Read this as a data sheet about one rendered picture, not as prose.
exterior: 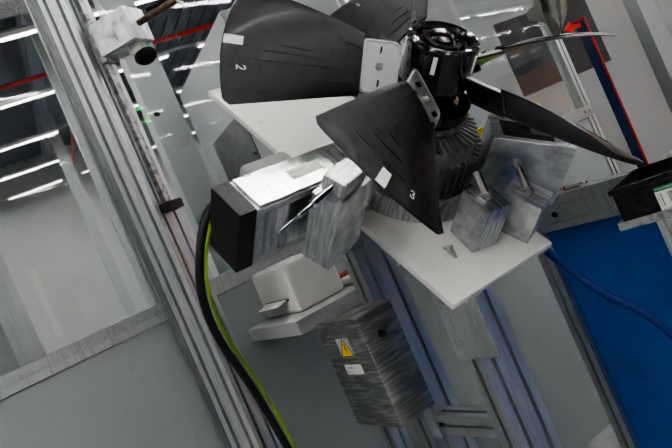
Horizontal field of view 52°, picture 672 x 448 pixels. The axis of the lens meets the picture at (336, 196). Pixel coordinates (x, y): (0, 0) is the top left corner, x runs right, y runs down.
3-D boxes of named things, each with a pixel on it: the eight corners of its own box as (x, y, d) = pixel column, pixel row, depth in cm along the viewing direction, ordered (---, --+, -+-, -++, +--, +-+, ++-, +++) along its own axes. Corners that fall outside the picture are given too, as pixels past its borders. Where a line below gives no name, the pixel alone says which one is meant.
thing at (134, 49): (134, 68, 140) (124, 46, 140) (145, 69, 144) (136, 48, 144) (153, 57, 139) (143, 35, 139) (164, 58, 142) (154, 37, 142)
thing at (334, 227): (328, 270, 107) (302, 255, 109) (358, 240, 112) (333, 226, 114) (340, 207, 99) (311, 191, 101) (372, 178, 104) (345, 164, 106)
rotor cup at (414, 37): (424, 134, 111) (443, 62, 103) (369, 90, 119) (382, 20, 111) (486, 114, 118) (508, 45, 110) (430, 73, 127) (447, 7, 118)
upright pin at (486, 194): (479, 203, 112) (463, 167, 112) (487, 198, 113) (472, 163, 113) (488, 200, 110) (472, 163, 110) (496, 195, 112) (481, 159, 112)
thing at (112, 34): (98, 63, 141) (82, 25, 141) (119, 65, 148) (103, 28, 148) (136, 40, 137) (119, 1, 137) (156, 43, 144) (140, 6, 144)
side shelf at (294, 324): (252, 341, 159) (246, 329, 159) (366, 279, 179) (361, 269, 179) (302, 335, 139) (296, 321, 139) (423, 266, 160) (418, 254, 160)
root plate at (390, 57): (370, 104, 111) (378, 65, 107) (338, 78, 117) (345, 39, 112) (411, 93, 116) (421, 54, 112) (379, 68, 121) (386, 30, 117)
